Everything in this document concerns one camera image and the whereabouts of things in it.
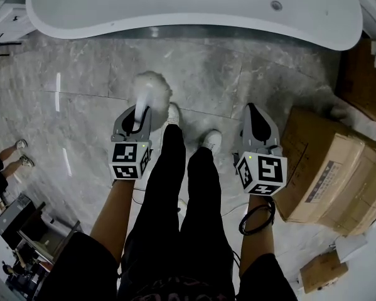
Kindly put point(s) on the small cardboard box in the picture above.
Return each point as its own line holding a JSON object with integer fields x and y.
{"x": 324, "y": 273}

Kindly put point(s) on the person's white shoe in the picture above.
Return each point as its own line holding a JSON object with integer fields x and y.
{"x": 212, "y": 140}
{"x": 174, "y": 114}

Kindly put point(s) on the taped cardboard box with label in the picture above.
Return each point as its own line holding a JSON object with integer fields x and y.
{"x": 338, "y": 174}

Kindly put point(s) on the person's black printed shirt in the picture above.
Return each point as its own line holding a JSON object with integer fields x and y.
{"x": 81, "y": 268}

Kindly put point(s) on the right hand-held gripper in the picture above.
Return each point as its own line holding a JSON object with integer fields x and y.
{"x": 269, "y": 171}

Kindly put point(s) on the person's right forearm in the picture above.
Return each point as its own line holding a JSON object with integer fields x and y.
{"x": 256, "y": 249}

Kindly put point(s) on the cluttered dark desk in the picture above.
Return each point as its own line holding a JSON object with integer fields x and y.
{"x": 8, "y": 221}

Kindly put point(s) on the white vanity cabinet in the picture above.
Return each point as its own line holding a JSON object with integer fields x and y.
{"x": 5, "y": 20}

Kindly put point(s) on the white bathtub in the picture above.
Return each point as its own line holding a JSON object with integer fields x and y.
{"x": 175, "y": 2}

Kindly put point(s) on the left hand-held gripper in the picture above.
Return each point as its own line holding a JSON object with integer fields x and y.
{"x": 125, "y": 154}

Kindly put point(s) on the person's black trousers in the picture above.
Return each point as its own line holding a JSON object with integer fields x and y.
{"x": 175, "y": 215}

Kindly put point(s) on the person's left white shoe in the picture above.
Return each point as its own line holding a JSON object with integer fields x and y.
{"x": 174, "y": 114}

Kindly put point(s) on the plain brown cardboard box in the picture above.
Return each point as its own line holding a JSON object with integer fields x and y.
{"x": 363, "y": 80}

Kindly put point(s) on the person's left forearm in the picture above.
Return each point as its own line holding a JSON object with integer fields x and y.
{"x": 115, "y": 218}

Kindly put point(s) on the person's right white shoe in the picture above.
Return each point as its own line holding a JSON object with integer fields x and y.
{"x": 212, "y": 140}

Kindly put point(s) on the white fluffy duster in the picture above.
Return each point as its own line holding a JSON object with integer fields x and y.
{"x": 156, "y": 89}

